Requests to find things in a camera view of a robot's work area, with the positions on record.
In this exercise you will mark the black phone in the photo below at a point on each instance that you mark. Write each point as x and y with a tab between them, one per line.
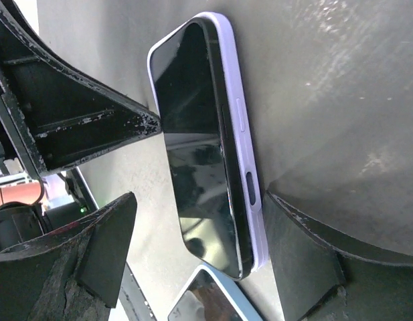
203	300
192	150

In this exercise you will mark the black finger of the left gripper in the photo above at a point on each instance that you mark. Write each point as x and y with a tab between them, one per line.
54	117

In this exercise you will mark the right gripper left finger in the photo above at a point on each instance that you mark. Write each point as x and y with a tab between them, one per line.
72	273

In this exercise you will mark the light blue phone case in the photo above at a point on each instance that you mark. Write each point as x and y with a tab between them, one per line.
230	290

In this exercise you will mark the black phone in blue case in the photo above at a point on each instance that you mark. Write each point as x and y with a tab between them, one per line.
203	300

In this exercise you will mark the lavender case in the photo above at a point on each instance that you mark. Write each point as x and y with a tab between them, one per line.
241	133

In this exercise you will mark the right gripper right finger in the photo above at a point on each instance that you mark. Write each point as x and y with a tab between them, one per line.
324	274

